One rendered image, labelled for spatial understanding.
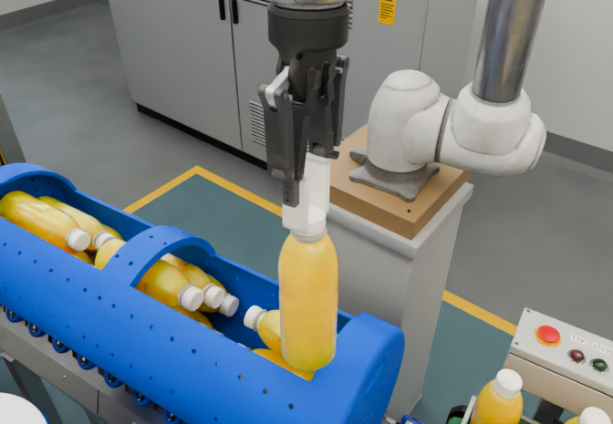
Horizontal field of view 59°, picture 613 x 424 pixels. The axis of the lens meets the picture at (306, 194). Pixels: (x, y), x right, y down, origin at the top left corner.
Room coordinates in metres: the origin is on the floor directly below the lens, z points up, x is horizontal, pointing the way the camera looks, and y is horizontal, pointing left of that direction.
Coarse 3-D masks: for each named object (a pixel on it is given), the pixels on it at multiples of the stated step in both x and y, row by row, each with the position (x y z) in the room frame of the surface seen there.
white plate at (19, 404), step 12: (0, 396) 0.52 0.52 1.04; (12, 396) 0.52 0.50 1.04; (0, 408) 0.50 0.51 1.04; (12, 408) 0.50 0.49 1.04; (24, 408) 0.50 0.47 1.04; (36, 408) 0.50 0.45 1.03; (0, 420) 0.48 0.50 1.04; (12, 420) 0.48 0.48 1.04; (24, 420) 0.48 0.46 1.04; (36, 420) 0.48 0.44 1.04
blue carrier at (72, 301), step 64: (0, 192) 0.90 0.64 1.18; (64, 192) 1.01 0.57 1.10; (0, 256) 0.71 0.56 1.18; (64, 256) 0.68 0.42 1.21; (128, 256) 0.66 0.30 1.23; (192, 256) 0.81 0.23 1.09; (64, 320) 0.60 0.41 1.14; (128, 320) 0.56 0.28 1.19; (192, 320) 0.53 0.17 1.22; (128, 384) 0.53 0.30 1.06; (192, 384) 0.46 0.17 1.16; (256, 384) 0.44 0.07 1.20; (320, 384) 0.42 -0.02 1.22; (384, 384) 0.50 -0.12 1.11
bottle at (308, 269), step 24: (288, 240) 0.46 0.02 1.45; (312, 240) 0.44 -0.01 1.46; (288, 264) 0.44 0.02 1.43; (312, 264) 0.43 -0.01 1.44; (336, 264) 0.45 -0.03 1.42; (288, 288) 0.43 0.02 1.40; (312, 288) 0.42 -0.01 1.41; (336, 288) 0.44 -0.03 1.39; (288, 312) 0.42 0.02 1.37; (312, 312) 0.42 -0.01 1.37; (336, 312) 0.44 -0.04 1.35; (288, 336) 0.42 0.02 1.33; (312, 336) 0.41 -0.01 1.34; (336, 336) 0.43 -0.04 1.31; (288, 360) 0.41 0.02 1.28; (312, 360) 0.41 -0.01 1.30
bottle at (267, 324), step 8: (264, 312) 0.63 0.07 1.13; (272, 312) 0.61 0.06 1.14; (256, 320) 0.61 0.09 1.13; (264, 320) 0.60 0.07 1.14; (272, 320) 0.59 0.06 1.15; (256, 328) 0.60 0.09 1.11; (264, 328) 0.59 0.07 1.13; (272, 328) 0.58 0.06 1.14; (280, 328) 0.58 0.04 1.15; (264, 336) 0.58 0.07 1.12; (272, 336) 0.57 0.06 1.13; (272, 344) 0.56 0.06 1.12; (280, 344) 0.56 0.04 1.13; (280, 352) 0.55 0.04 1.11
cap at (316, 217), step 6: (312, 210) 0.48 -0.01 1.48; (318, 210) 0.47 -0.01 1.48; (312, 216) 0.46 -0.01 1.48; (318, 216) 0.46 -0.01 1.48; (324, 216) 0.46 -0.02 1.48; (312, 222) 0.45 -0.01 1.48; (318, 222) 0.45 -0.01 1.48; (324, 222) 0.46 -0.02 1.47; (312, 228) 0.45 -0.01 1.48; (318, 228) 0.45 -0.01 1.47; (324, 228) 0.46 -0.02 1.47; (300, 234) 0.45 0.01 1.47; (306, 234) 0.45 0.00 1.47; (312, 234) 0.45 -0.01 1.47
